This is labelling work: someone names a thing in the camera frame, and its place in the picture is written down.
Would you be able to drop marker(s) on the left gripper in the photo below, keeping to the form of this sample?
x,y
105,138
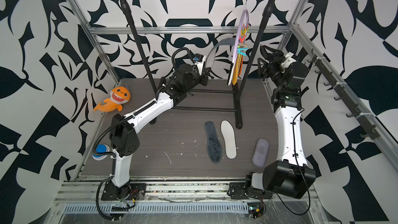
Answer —
x,y
202,78

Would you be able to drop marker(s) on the dark grey felt insole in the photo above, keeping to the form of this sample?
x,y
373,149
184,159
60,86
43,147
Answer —
x,y
217,51
214,148

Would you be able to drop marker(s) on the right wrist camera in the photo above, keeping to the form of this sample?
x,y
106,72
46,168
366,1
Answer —
x,y
288,60

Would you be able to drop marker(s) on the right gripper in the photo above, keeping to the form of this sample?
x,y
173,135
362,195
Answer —
x,y
280,57

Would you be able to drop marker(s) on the grey fabric case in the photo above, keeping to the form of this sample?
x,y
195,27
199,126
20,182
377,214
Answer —
x,y
260,153

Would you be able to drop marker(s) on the lilac round clip hanger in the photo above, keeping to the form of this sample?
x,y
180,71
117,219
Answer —
x,y
239,46

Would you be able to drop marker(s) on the white cable duct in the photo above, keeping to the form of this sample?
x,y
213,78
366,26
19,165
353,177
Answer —
x,y
168,208

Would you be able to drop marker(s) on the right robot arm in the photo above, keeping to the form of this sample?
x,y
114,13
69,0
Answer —
x,y
289,175

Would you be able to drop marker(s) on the orange shark plush toy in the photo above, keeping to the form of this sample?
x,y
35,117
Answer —
x,y
118,96

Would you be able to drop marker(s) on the wall hook rail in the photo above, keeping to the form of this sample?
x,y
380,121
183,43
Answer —
x,y
341,107

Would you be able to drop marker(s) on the blue round button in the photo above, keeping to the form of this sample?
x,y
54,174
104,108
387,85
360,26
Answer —
x,y
101,148

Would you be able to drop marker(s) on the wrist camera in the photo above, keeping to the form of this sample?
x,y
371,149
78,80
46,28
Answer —
x,y
199,61
288,60

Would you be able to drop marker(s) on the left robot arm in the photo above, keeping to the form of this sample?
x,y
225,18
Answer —
x,y
120,140

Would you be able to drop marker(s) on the orange-edged insole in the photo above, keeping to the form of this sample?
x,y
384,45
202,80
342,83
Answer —
x,y
229,139

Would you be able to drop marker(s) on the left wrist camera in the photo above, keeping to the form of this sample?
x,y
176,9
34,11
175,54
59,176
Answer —
x,y
199,61

